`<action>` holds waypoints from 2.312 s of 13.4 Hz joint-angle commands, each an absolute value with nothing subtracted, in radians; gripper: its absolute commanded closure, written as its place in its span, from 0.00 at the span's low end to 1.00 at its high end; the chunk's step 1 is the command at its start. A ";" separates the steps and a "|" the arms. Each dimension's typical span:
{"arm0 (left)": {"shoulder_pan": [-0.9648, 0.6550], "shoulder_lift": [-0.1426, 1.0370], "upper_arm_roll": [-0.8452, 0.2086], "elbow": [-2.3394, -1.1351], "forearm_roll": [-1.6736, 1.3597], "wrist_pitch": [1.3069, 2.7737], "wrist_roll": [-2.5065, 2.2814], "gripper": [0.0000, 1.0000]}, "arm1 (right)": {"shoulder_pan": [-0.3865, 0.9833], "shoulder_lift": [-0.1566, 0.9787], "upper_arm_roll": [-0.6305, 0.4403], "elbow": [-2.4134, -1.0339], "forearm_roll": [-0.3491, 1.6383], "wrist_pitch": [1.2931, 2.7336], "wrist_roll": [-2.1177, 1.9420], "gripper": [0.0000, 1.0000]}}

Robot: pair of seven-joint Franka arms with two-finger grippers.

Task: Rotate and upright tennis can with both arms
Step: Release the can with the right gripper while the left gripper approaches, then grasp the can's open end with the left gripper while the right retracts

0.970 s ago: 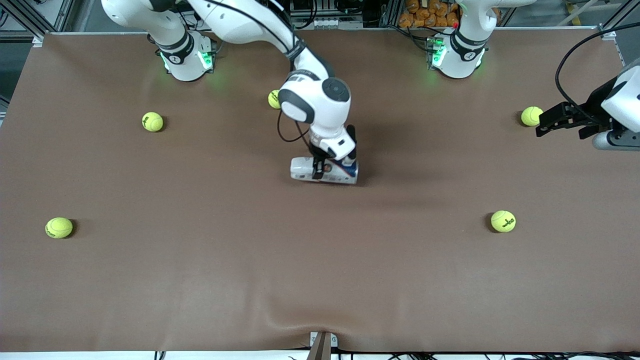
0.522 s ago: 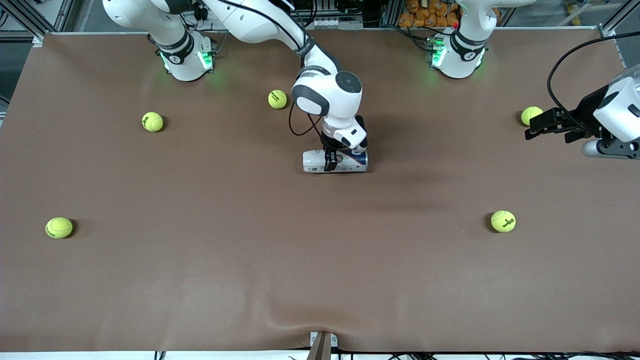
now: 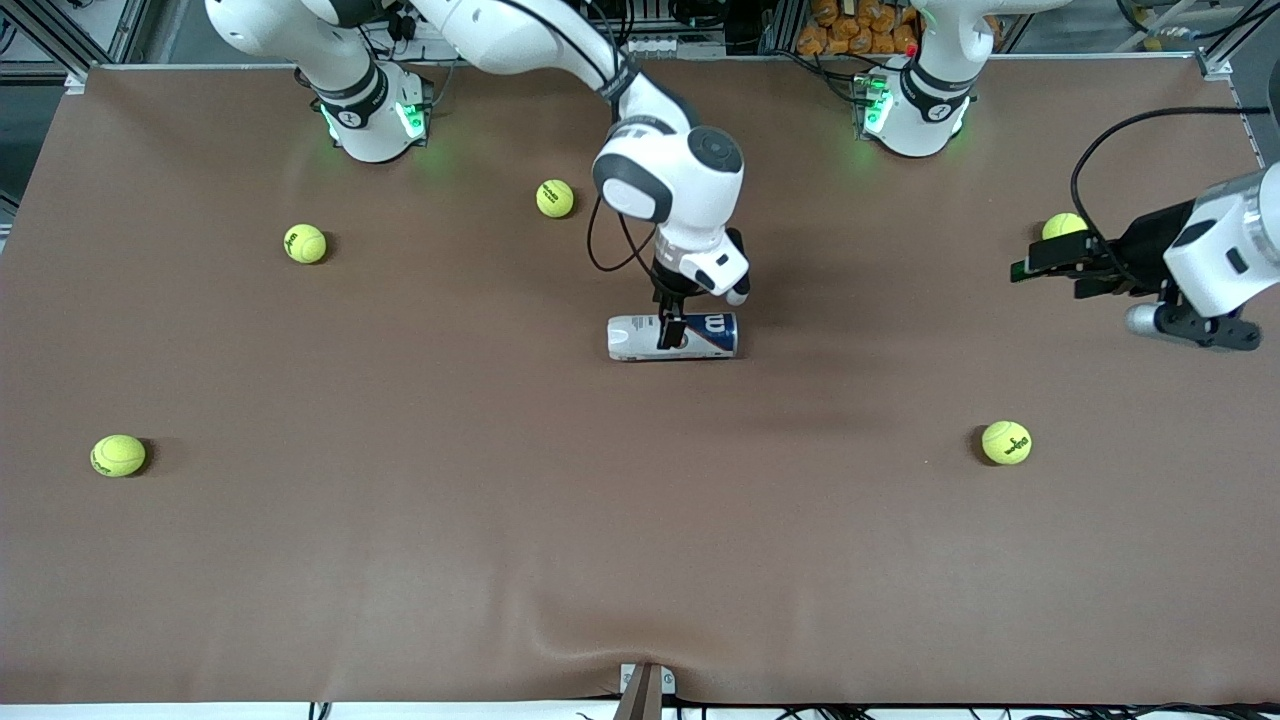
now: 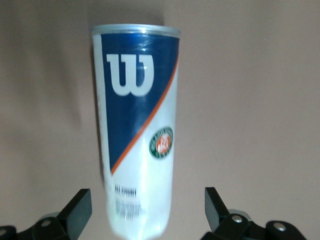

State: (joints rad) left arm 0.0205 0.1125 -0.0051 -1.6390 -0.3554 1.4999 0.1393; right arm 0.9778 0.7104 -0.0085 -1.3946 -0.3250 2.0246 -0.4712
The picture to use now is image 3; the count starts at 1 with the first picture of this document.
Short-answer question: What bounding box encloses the blue white tennis ball can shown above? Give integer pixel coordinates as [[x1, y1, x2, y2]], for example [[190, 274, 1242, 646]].
[[607, 312, 739, 362]]

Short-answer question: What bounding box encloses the brown table cloth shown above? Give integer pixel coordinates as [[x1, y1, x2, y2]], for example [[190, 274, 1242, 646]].
[[0, 55, 1280, 706]]

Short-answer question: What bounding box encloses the white terminal strip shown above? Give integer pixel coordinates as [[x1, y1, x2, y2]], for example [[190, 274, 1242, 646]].
[[622, 35, 728, 59]]

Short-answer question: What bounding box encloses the orange packaged goods pile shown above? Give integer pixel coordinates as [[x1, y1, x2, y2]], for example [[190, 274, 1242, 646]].
[[797, 0, 921, 58]]

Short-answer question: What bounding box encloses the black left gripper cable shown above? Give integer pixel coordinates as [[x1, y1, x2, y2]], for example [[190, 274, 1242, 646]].
[[1070, 105, 1280, 291]]

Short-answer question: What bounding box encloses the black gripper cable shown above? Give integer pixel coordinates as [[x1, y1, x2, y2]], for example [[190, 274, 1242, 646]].
[[1070, 105, 1280, 291], [585, 190, 661, 274]]

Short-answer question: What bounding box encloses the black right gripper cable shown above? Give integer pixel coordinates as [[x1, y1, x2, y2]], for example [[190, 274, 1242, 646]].
[[585, 190, 661, 274]]

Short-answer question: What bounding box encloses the silver camera mount bracket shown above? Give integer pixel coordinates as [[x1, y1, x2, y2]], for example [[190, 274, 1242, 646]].
[[612, 662, 677, 720]]

